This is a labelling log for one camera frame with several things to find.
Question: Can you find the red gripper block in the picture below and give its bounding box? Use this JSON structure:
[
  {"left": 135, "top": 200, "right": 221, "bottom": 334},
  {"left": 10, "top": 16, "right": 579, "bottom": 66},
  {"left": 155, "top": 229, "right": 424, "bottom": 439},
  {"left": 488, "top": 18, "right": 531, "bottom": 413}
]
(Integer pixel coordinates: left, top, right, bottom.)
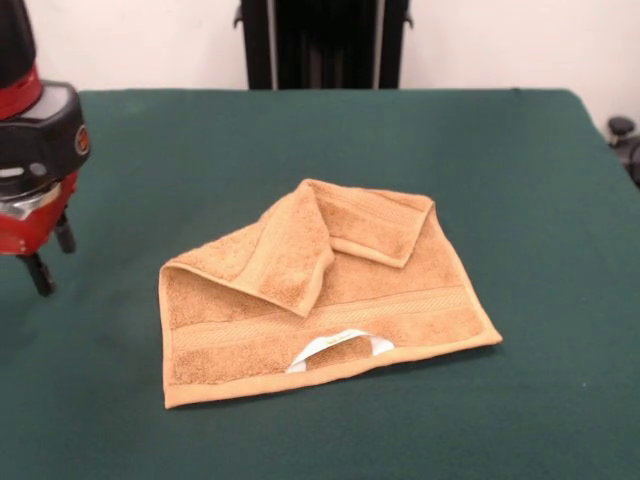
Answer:
[{"left": 0, "top": 172, "right": 81, "bottom": 298}]

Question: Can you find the tan terry towel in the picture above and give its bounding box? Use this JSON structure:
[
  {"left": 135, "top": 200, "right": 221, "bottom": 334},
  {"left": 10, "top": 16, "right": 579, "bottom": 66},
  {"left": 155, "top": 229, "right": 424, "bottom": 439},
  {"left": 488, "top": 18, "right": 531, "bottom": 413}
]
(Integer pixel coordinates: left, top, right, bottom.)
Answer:
[{"left": 158, "top": 178, "right": 504, "bottom": 411}]

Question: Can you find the dark wheeled stand base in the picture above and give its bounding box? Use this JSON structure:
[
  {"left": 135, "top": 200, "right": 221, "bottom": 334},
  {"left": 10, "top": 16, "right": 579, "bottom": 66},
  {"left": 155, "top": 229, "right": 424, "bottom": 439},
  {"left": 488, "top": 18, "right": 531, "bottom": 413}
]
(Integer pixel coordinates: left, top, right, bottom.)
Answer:
[{"left": 607, "top": 115, "right": 640, "bottom": 189}]

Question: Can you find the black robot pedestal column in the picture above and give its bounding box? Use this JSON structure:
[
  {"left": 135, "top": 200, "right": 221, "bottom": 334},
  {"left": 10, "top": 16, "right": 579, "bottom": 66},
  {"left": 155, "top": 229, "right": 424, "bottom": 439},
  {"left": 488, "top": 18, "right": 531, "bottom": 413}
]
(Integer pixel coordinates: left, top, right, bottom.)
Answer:
[{"left": 233, "top": 0, "right": 416, "bottom": 91}]

